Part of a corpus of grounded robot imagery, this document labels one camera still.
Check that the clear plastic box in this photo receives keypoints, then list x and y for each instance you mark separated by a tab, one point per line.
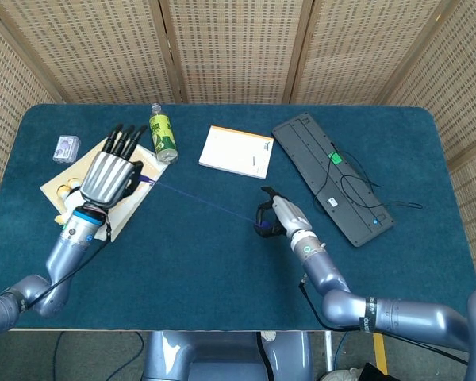
66	148

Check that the blue-grey robot torso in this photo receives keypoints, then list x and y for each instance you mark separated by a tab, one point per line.
222	357

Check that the white round object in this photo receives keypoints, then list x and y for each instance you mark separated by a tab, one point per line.
341	375

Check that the black computer keyboard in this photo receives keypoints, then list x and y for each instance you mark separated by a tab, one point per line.
313	155

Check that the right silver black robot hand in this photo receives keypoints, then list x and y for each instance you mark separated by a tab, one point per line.
289	216

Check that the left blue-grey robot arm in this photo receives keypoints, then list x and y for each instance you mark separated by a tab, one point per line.
59	262

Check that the green label drink bottle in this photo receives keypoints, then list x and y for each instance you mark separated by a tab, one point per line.
163	137

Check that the blue table mat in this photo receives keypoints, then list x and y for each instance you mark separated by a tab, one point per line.
190	270

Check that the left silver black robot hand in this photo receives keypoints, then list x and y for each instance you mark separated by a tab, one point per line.
103	178

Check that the white notepad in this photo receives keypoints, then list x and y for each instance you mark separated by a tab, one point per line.
234	152

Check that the yellow floor tape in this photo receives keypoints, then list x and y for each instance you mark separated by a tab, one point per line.
379	353

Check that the black white plush toy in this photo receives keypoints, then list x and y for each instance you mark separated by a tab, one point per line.
69	190

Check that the woven folding screen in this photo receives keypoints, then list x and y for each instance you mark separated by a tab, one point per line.
234	47

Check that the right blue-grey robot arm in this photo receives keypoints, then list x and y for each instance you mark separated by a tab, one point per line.
400	317

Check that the white table leg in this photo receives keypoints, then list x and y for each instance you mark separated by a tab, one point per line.
328	349

